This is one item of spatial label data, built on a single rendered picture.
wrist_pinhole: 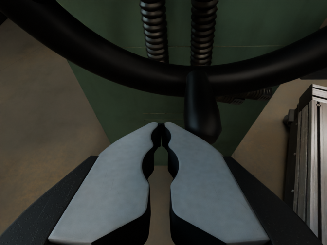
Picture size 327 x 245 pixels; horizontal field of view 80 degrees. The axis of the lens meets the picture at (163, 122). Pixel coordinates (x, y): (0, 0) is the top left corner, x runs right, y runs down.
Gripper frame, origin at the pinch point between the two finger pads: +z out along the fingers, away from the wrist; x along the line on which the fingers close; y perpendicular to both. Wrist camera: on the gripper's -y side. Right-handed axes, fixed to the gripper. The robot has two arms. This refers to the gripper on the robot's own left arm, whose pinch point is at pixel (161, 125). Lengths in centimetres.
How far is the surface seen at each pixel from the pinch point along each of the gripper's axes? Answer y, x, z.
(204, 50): -3.1, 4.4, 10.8
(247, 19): -6.0, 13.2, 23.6
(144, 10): -6.7, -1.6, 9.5
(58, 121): 39, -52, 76
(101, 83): 6.4, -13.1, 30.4
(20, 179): 53, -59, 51
